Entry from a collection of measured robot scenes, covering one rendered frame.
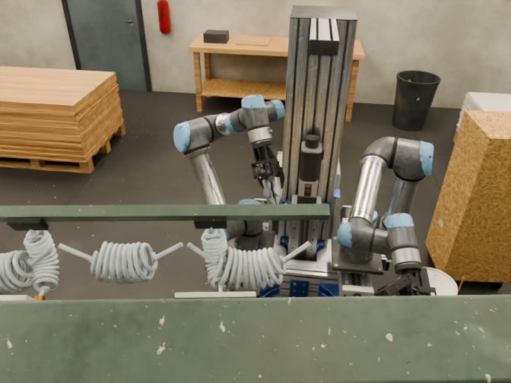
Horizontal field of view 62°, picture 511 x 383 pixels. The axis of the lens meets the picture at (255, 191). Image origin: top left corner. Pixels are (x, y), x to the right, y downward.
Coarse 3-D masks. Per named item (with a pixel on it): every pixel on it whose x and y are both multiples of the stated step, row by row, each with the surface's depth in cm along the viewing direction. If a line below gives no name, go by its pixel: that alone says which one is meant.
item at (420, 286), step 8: (408, 264) 116; (416, 264) 117; (400, 272) 120; (408, 272) 117; (416, 272) 119; (424, 272) 119; (416, 280) 117; (424, 280) 118; (408, 288) 114; (416, 288) 114; (424, 288) 114; (432, 288) 115
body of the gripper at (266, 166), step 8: (256, 144) 137; (264, 144) 137; (256, 152) 139; (264, 152) 138; (256, 160) 137; (264, 160) 136; (272, 160) 137; (256, 168) 139; (264, 168) 138; (272, 168) 136; (256, 176) 140; (264, 176) 139
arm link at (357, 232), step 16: (384, 144) 153; (368, 160) 151; (384, 160) 151; (368, 176) 146; (368, 192) 142; (352, 208) 141; (368, 208) 139; (352, 224) 135; (368, 224) 136; (352, 240) 133; (368, 240) 132
